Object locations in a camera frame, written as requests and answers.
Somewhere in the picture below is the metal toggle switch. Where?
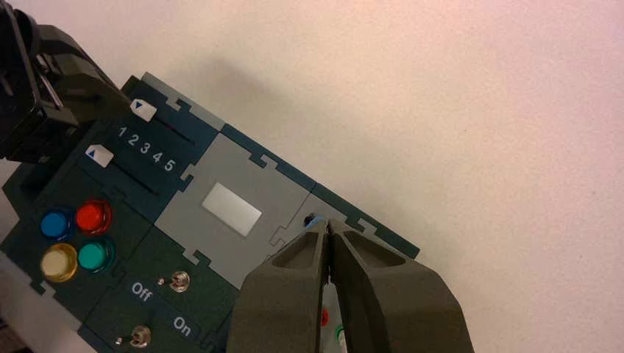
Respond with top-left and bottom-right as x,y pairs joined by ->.
115,325 -> 153,350
157,271 -> 192,294

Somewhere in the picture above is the green round push button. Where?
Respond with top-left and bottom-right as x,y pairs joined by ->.
77,238 -> 117,275

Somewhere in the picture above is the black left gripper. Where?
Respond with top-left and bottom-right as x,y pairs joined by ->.
0,0 -> 132,162

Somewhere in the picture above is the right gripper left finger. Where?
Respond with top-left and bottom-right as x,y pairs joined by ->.
226,229 -> 330,353

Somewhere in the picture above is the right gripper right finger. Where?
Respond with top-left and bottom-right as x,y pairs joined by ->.
327,219 -> 476,353

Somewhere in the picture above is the blue round push button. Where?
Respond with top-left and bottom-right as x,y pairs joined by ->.
40,208 -> 74,242

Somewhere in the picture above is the grey and teal control box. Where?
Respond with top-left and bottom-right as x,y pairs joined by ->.
0,71 -> 420,353

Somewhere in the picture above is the grey rectangular display window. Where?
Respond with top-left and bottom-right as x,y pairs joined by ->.
201,182 -> 263,239

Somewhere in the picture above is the red round push button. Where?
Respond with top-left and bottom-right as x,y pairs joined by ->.
75,199 -> 114,238

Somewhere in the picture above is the white slider knob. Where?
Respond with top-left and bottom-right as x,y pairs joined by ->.
130,99 -> 158,123
85,144 -> 115,168

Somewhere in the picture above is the yellow round push button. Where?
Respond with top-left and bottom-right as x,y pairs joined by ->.
40,242 -> 79,284

